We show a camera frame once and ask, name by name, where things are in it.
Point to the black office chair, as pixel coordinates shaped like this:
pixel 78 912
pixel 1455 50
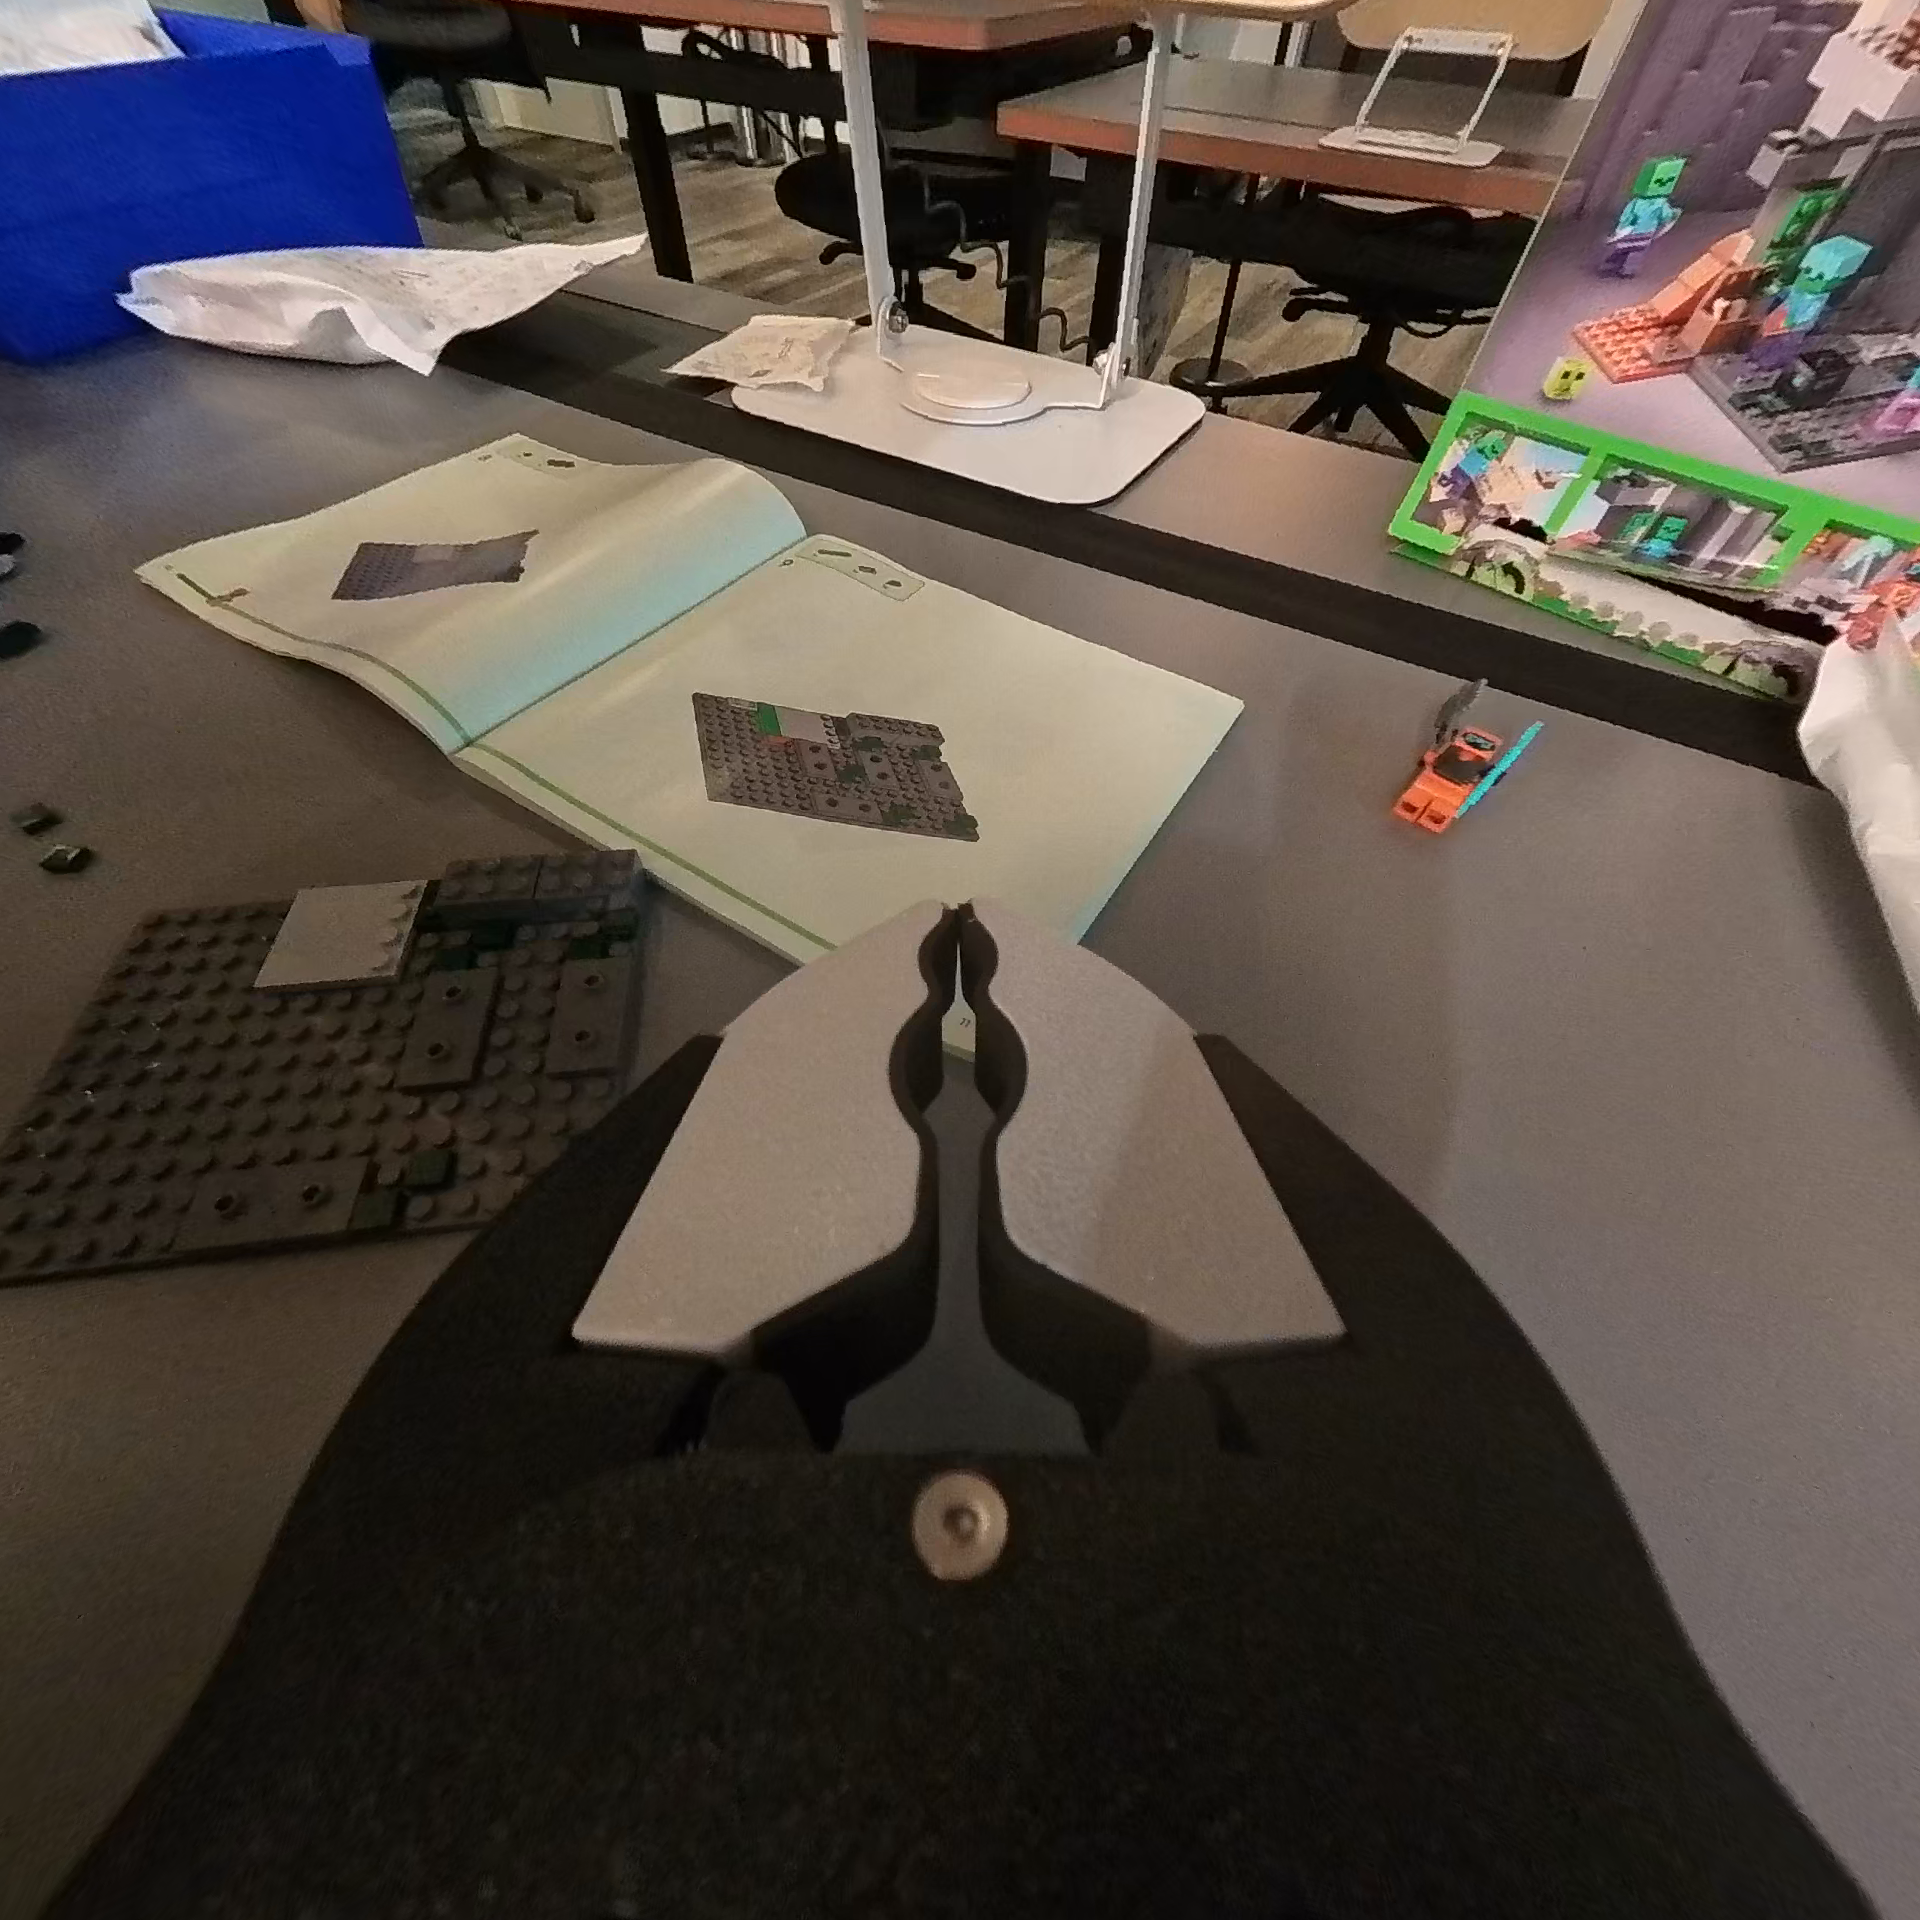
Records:
pixel 450 91
pixel 1395 293
pixel 863 210

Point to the orange toy minifigure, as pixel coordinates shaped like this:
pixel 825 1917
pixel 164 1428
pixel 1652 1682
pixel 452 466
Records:
pixel 1449 781

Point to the silver laptop stand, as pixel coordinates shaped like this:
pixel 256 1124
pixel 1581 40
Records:
pixel 1418 132

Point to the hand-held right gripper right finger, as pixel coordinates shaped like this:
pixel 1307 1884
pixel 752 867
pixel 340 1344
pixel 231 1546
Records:
pixel 1155 1171

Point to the white desk stand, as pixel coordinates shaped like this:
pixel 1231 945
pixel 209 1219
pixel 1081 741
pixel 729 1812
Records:
pixel 1050 435

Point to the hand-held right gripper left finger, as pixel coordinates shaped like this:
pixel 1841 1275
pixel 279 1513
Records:
pixel 751 1171

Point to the small crumpled paper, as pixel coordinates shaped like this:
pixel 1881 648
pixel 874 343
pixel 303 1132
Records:
pixel 765 352

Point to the dark grey brick baseplate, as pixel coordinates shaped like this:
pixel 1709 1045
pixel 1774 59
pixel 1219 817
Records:
pixel 180 1081

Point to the brown-edged background table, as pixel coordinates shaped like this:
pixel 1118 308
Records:
pixel 721 44
pixel 1231 128

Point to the white plastic bag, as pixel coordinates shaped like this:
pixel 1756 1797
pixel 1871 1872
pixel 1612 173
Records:
pixel 1874 781

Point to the toy brick set box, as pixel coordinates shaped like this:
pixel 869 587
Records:
pixel 1724 301

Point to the white bags in bin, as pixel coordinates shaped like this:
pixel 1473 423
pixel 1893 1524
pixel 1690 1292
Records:
pixel 90 26

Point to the blue plastic bin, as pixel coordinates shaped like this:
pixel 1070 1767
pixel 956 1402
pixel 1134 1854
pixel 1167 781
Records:
pixel 195 195

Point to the open building instruction booklet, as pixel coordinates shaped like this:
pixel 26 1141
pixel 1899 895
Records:
pixel 600 601

